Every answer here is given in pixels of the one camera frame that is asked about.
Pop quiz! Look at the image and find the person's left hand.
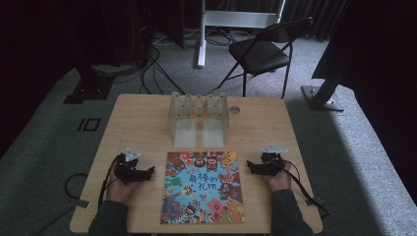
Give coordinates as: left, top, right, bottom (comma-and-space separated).
105, 170, 146, 207

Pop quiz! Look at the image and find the white metal stand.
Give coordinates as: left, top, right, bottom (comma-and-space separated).
196, 0, 286, 69

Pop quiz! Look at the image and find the black floor cable bundle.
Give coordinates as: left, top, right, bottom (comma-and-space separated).
139, 43, 187, 96

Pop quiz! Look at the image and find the black folding chair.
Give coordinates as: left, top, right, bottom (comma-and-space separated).
215, 17, 314, 99

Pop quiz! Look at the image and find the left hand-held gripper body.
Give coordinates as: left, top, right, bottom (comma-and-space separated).
114, 147, 148, 185

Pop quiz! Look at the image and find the left hand-held gripper cable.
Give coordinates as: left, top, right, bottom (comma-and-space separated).
97, 153, 123, 209

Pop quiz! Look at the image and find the black stand with base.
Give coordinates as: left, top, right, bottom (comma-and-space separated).
62, 58, 116, 105
300, 63, 345, 112

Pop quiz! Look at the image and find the person's right hand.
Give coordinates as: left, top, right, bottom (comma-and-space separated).
264, 161, 293, 193

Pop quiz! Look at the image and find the black floor cable loop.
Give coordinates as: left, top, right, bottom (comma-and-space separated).
34, 172, 89, 236

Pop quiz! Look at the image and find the colourful picture book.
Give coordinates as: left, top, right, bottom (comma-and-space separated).
159, 150, 246, 226

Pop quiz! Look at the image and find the grey tape piece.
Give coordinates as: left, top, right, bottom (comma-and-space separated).
304, 196, 324, 207
70, 198, 90, 209

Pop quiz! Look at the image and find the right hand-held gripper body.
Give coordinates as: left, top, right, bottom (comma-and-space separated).
259, 144, 289, 177

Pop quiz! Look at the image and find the hand-held gripper cable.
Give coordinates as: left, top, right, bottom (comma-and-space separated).
97, 153, 123, 209
282, 160, 331, 218

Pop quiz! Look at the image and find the clear acrylic book rack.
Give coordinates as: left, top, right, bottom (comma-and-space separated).
167, 90, 230, 148

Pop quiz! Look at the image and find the right hand-held gripper cable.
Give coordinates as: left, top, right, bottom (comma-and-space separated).
282, 160, 331, 218

